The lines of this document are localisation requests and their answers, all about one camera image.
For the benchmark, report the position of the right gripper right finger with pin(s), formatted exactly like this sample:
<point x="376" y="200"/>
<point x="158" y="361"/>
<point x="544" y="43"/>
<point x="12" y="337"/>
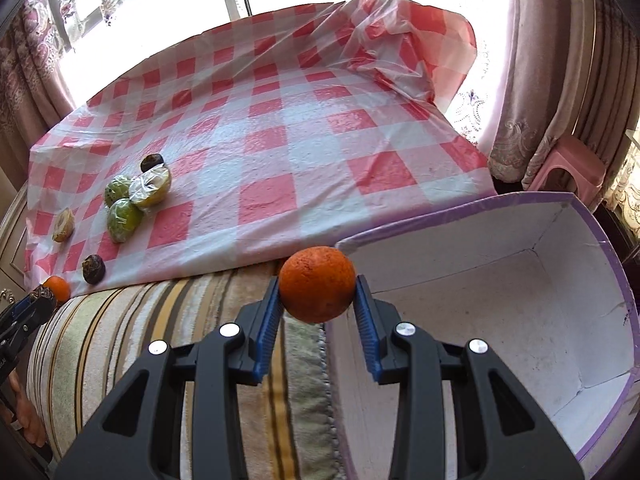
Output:
<point x="501" y="431"/>

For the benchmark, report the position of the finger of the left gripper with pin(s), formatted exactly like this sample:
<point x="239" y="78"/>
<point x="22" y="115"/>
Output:
<point x="32" y="311"/>

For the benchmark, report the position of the orange fruit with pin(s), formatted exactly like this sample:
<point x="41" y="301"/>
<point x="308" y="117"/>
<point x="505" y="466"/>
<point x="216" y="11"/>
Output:
<point x="317" y="284"/>
<point x="59" y="287"/>

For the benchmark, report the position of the wrinkled dark passion fruit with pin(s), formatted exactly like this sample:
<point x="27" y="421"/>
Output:
<point x="93" y="269"/>

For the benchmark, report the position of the unwrapped yellow fruit half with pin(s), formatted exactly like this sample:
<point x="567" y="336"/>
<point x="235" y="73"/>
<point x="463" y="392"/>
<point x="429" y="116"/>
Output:
<point x="64" y="226"/>

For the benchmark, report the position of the green fruit half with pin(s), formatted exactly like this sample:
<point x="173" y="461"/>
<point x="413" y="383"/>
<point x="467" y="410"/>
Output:
<point x="117" y="188"/>
<point x="123" y="218"/>

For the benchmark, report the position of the yellow apple half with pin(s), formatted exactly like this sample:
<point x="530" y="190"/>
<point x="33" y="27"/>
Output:
<point x="151" y="187"/>

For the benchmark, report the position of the purple white cardboard box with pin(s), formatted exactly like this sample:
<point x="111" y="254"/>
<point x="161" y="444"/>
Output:
<point x="533" y="275"/>

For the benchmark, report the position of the red checkered plastic tablecloth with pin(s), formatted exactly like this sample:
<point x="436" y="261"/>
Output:
<point x="292" y="128"/>

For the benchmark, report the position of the pink plastic stool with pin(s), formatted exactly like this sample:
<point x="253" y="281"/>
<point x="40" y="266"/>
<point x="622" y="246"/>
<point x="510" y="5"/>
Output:
<point x="569" y="154"/>

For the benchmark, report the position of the beige patterned curtain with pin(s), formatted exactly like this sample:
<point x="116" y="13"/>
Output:
<point x="572" y="67"/>

